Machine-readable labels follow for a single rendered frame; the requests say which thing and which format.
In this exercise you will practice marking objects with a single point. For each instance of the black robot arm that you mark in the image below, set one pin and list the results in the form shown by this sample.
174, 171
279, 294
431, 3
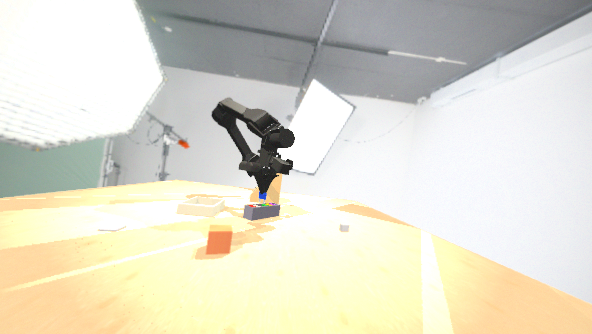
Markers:
257, 120

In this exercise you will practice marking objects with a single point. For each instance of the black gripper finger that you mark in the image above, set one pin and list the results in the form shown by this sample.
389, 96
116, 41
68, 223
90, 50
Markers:
268, 181
261, 180

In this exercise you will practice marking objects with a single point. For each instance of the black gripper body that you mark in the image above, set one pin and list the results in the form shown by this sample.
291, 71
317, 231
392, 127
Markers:
258, 166

